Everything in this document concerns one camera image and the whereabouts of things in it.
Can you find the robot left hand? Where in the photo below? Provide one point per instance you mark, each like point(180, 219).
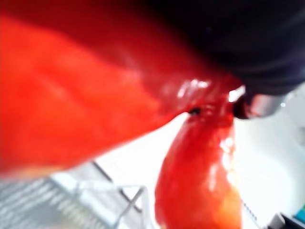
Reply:
point(250, 43)

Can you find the dark box with teal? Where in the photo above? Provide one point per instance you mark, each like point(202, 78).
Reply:
point(289, 220)

